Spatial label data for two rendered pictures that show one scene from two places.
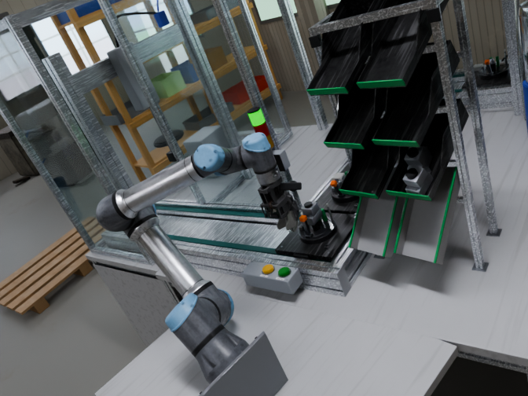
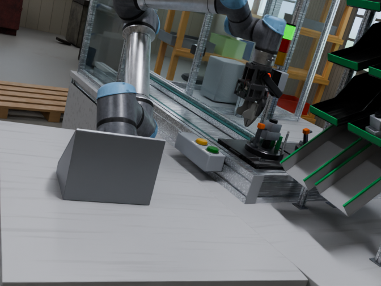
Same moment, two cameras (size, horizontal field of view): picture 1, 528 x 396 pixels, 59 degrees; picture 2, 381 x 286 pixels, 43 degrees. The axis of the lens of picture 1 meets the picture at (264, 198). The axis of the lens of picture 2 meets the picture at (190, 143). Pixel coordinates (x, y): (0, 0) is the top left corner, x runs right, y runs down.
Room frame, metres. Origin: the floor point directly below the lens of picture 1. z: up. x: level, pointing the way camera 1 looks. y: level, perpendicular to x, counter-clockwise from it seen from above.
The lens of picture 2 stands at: (-0.24, -0.09, 1.43)
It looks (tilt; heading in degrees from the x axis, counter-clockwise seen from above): 17 degrees down; 7
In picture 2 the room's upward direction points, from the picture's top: 15 degrees clockwise
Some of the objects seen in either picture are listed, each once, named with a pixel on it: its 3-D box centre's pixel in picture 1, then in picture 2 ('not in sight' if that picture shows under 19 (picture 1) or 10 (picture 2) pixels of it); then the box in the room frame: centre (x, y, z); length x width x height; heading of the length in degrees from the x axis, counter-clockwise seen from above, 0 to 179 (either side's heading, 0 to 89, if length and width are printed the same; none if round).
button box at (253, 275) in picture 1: (271, 276); (199, 150); (1.33, 0.08, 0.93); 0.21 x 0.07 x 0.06; 44
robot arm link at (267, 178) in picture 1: (269, 174); (264, 58); (1.33, -0.04, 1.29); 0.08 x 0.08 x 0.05
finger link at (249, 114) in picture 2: (290, 223); (249, 114); (1.32, -0.05, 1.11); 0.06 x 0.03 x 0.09; 134
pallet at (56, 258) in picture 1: (63, 262); (42, 101); (4.05, 2.00, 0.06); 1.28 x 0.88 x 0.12; 131
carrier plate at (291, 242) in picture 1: (319, 234); (262, 154); (1.42, -0.13, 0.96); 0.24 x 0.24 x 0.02; 44
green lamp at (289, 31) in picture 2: (256, 116); (287, 32); (1.64, -0.09, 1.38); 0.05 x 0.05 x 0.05
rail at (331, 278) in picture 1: (243, 262); (185, 135); (1.51, 0.17, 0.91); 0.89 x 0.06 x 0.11; 44
